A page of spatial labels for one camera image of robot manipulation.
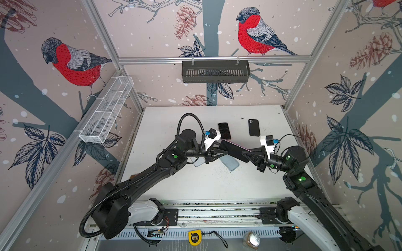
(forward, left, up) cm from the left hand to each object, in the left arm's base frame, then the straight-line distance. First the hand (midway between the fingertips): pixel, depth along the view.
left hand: (225, 151), depth 66 cm
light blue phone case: (+7, -7, -27) cm, 29 cm away
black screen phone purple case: (-1, -4, +2) cm, 4 cm away
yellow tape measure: (-28, +14, -25) cm, 40 cm away
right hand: (-2, -7, -1) cm, 7 cm away
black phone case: (+32, -26, -27) cm, 49 cm away
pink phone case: (+32, -5, -26) cm, 41 cm away
